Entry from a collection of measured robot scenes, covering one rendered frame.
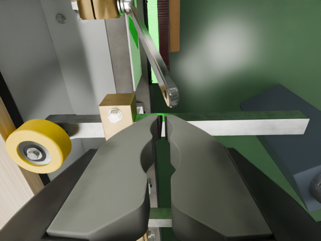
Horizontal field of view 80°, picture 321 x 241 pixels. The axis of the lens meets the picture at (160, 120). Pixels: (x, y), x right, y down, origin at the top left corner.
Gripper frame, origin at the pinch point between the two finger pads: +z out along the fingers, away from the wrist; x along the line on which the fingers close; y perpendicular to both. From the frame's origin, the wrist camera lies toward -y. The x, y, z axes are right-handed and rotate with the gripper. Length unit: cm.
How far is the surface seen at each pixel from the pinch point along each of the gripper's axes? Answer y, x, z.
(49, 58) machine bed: 2.6, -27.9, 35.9
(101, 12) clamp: -6.1, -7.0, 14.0
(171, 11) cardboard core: -6, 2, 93
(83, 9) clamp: -6.4, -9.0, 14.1
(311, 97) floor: 44, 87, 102
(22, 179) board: 16.8, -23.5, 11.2
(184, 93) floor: 38, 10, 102
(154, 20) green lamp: -4.4, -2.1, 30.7
